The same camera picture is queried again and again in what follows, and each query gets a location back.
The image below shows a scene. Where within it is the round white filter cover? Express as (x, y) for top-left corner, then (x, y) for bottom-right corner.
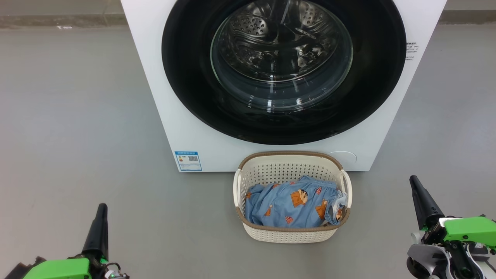
(327, 151), (357, 167)

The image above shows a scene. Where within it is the cream perforated laundry basket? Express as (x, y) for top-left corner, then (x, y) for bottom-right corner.
(233, 151), (353, 244)

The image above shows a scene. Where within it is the stainless steel washing machine drum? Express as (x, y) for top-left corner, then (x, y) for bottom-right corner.
(211, 0), (354, 113)

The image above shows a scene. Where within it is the blue cartoon print garment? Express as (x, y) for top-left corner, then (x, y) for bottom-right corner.
(245, 176), (341, 228)
(325, 191), (348, 226)

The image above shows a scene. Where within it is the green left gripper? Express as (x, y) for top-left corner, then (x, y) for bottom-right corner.
(23, 203), (129, 279)

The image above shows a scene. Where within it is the white front-load washing machine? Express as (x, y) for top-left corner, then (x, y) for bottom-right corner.
(121, 0), (448, 172)

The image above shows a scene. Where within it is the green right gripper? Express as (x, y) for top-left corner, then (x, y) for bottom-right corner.
(410, 175), (496, 254)

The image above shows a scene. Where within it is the black round glass washer door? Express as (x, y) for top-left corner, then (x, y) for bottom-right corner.
(162, 0), (407, 145)

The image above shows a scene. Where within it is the blue energy label sticker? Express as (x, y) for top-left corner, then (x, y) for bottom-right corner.
(174, 151), (203, 172)

